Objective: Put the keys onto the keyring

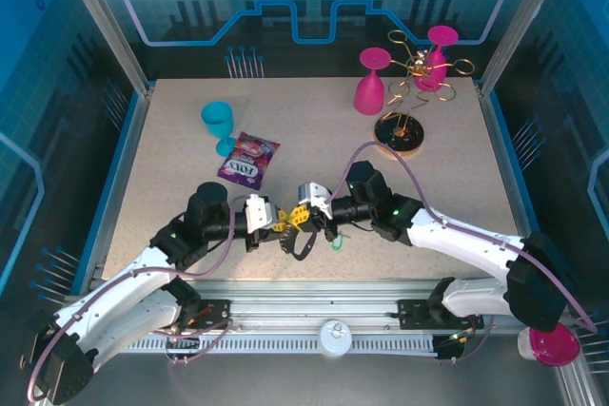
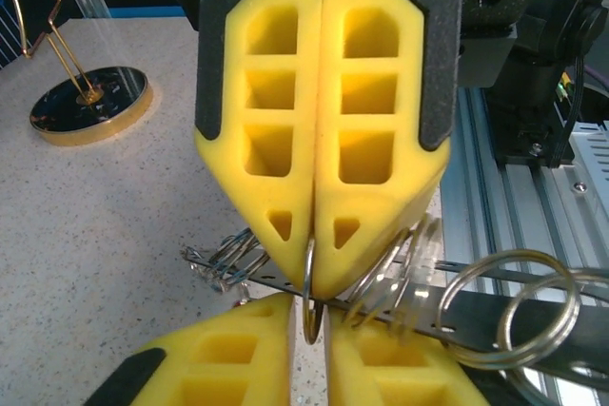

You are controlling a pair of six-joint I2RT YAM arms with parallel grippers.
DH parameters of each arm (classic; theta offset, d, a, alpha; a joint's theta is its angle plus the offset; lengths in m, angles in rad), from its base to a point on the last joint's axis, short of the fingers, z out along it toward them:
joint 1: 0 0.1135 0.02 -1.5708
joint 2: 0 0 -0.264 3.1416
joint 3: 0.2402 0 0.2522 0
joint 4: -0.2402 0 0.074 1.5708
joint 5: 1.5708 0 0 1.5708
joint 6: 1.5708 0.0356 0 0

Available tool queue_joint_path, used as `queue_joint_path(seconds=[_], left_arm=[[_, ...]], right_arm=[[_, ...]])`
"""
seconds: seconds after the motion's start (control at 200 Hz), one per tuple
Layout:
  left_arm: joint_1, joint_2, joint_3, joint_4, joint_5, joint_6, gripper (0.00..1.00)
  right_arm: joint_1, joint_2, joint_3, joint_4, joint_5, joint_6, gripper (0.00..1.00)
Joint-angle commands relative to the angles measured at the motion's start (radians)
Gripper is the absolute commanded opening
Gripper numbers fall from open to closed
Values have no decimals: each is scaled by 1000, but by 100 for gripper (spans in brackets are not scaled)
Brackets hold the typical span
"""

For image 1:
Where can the metal key plate with rings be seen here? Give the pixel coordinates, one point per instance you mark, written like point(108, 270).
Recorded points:
point(288, 240)

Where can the green key tag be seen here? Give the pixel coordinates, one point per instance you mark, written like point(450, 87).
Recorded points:
point(337, 244)

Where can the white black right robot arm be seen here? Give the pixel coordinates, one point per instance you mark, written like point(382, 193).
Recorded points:
point(466, 244)

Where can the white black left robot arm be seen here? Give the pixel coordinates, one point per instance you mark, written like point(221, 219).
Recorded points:
point(119, 282)

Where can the purple candy bag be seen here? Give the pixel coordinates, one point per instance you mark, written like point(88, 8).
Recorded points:
point(247, 161)

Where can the magenta plastic goblet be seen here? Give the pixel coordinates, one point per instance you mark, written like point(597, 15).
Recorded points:
point(435, 68)
point(368, 92)

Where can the blue table edge strip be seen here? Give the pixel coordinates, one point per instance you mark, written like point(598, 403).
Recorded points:
point(111, 187)
point(509, 149)

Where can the cyan plastic goblet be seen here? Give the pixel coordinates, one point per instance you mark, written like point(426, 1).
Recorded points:
point(218, 118)

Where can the white round can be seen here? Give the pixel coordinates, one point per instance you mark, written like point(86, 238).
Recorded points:
point(335, 337)

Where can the white cup with pink lid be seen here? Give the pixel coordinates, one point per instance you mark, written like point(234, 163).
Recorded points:
point(554, 349)

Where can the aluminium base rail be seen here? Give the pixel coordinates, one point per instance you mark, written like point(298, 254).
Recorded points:
point(309, 299)

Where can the aluminium frame post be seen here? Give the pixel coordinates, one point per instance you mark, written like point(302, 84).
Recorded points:
point(105, 21)
point(523, 21)

